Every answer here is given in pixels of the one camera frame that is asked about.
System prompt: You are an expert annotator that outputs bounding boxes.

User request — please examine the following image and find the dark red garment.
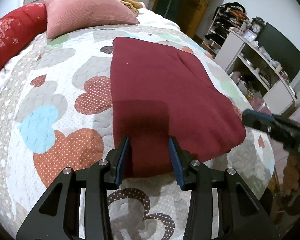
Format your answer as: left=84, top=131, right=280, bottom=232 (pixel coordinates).
left=110, top=37, right=246, bottom=178

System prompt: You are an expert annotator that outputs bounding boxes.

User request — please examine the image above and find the white shelf unit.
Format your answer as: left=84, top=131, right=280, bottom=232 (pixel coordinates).
left=215, top=31, right=296, bottom=115

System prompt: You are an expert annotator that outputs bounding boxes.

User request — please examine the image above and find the dark green board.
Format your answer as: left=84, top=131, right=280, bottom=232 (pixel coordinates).
left=257, top=23, right=300, bottom=81

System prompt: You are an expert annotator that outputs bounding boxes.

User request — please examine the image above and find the small desk clock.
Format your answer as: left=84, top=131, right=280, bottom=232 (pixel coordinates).
left=250, top=17, right=266, bottom=35

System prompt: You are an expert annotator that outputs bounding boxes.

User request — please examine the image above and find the heart patterned quilt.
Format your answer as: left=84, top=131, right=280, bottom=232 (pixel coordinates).
left=0, top=9, right=274, bottom=239

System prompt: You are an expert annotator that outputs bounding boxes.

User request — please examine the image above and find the cluttered shoe rack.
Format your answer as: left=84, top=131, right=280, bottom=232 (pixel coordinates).
left=202, top=2, right=249, bottom=59

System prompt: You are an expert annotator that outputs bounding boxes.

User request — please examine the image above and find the dark wooden door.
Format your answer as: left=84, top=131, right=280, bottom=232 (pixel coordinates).
left=153, top=0, right=211, bottom=38

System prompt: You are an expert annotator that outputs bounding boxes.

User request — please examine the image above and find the yellow cloth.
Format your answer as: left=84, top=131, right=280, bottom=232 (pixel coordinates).
left=119, top=0, right=143, bottom=16

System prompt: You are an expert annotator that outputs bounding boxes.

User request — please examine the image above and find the red floral comforter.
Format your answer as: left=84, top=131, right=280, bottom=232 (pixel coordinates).
left=0, top=3, right=47, bottom=71

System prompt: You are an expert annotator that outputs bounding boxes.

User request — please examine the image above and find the white picture frame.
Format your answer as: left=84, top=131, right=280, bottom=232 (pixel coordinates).
left=242, top=29, right=257, bottom=42

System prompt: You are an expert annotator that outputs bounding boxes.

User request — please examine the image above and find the pink corduroy pillow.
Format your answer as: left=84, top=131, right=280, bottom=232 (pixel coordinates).
left=44, top=0, right=139, bottom=39

